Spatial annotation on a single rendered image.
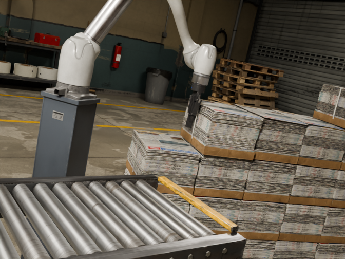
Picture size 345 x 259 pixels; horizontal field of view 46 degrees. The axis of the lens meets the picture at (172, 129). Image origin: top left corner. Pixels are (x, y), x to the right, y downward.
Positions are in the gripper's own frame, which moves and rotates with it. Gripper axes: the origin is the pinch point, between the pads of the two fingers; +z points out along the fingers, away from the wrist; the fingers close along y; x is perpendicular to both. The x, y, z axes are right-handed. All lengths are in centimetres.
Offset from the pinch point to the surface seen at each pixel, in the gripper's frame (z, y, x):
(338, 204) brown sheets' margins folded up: 29, -19, -96
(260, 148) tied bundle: 4.3, -18.3, -35.3
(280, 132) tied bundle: -6.4, -18.2, -44.2
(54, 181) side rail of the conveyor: 18, -65, 69
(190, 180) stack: 26.7, -18.5, -0.9
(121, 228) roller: 18, -97, 51
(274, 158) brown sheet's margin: 7.7, -18.8, -45.4
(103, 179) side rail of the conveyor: 18, -59, 51
